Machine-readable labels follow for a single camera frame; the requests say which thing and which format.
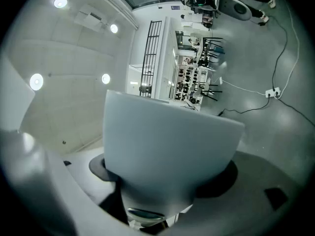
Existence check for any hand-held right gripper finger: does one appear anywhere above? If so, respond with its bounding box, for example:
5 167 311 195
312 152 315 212
102 89 246 218

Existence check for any white storage rack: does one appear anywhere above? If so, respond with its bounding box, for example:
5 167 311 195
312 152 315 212
172 55 208 105

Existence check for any black chair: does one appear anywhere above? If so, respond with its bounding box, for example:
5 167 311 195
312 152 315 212
189 81 223 102
198 37 226 68

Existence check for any black metal grid partition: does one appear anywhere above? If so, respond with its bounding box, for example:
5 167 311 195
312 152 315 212
139 20 163 98

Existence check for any white power strip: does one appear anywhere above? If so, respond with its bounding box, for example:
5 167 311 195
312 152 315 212
265 87 282 98

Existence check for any white ceiling air conditioner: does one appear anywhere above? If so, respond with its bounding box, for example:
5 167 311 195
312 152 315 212
73 3 109 33

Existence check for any grey oval board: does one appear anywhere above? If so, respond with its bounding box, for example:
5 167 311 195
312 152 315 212
218 0 253 22

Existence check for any black floor cable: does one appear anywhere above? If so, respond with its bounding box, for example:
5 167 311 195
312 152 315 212
218 97 271 117
277 97 315 127
260 15 288 90

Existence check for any thin white floor cable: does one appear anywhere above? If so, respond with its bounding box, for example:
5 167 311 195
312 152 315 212
220 78 267 96

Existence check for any thick white floor cable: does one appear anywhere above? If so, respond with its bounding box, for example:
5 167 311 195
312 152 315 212
277 0 301 100

